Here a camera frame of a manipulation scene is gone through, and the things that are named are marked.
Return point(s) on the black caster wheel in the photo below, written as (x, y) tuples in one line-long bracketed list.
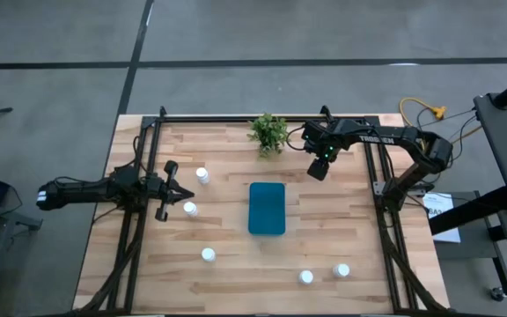
[(497, 293)]

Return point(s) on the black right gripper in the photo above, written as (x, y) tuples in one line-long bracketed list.
[(320, 167)]

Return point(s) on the small green potted plant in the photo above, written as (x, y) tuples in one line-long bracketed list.
[(269, 132)]

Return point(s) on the grey metal stand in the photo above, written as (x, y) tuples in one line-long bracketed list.
[(11, 218)]

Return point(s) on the black cart beam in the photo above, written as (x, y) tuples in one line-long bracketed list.
[(469, 212)]

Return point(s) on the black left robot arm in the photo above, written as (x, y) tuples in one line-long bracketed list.
[(86, 190)]

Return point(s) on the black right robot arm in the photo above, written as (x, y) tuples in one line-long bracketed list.
[(390, 134)]

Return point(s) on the black aluminium table frame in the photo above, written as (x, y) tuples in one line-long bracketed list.
[(218, 119)]

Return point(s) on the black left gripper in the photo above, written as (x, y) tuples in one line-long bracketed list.
[(161, 191)]

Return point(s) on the blue plastic basket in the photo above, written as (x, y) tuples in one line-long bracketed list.
[(266, 209)]

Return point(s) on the white paper sheet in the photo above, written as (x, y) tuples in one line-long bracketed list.
[(445, 207)]

